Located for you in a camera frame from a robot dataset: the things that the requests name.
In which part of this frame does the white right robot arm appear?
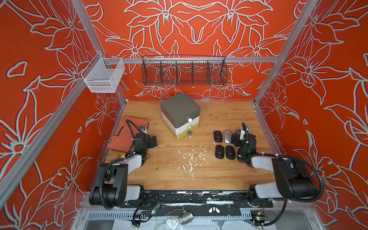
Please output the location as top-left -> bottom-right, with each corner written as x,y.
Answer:
234,123 -> 324,204

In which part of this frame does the white mesh wall basket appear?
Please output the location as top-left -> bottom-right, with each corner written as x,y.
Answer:
81,52 -> 126,93

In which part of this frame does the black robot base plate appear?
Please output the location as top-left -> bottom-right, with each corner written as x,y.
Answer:
132,190 -> 273,219

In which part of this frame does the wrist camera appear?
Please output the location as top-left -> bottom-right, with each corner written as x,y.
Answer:
140,126 -> 147,134
239,129 -> 247,140

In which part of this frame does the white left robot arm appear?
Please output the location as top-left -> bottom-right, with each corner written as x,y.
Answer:
89,117 -> 157,210

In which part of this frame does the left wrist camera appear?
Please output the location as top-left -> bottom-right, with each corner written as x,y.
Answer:
140,126 -> 147,134

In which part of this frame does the white drawer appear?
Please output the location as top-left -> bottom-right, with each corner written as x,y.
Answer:
162,113 -> 200,135

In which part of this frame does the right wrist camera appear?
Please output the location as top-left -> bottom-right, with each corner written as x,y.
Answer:
239,129 -> 247,140

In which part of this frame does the silver slim mouse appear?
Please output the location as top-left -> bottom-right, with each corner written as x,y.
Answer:
223,129 -> 232,144

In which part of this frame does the grey AOC mouse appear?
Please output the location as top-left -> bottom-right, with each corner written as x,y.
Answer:
215,145 -> 225,159

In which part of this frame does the yellow bottom drawer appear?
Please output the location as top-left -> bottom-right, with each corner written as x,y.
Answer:
163,121 -> 199,140

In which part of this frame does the aluminium frame rail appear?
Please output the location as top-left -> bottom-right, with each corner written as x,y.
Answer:
103,56 -> 279,65

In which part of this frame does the metal cylinder fitting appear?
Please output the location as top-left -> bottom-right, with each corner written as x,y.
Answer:
179,211 -> 194,225

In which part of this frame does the black wire wall basket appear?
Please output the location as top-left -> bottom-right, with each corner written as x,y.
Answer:
141,55 -> 229,86

